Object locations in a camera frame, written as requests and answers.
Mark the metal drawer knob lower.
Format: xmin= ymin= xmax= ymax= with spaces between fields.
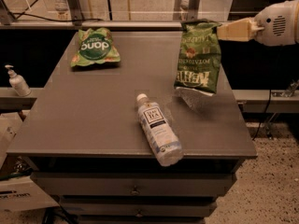
xmin=135 ymin=210 xmax=144 ymax=218

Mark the black cable on ledge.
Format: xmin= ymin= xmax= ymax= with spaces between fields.
xmin=8 ymin=11 xmax=106 ymax=23

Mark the metal drawer knob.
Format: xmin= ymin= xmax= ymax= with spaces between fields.
xmin=131 ymin=187 xmax=140 ymax=196
xmin=135 ymin=210 xmax=144 ymax=218

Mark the green jalapeno kettle chip bag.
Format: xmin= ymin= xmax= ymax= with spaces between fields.
xmin=174 ymin=20 xmax=221 ymax=96

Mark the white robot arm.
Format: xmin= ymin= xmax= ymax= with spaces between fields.
xmin=217 ymin=0 xmax=299 ymax=47

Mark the grey drawer cabinet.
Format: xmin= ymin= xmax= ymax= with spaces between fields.
xmin=8 ymin=32 xmax=256 ymax=224

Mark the white cardboard box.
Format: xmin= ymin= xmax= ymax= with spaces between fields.
xmin=0 ymin=112 xmax=58 ymax=212

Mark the blue label plastic tea bottle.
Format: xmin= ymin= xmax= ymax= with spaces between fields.
xmin=136 ymin=93 xmax=183 ymax=167

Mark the metal drawer knob upper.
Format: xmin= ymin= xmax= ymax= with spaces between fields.
xmin=131 ymin=187 xmax=140 ymax=196

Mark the green dang chip bag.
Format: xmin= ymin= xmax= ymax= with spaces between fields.
xmin=70 ymin=28 xmax=121 ymax=67

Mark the white pump dispenser bottle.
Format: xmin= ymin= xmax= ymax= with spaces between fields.
xmin=5 ymin=64 xmax=31 ymax=97

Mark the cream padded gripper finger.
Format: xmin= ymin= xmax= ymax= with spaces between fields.
xmin=217 ymin=18 xmax=263 ymax=42

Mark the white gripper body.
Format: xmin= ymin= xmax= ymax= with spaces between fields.
xmin=254 ymin=0 xmax=299 ymax=47

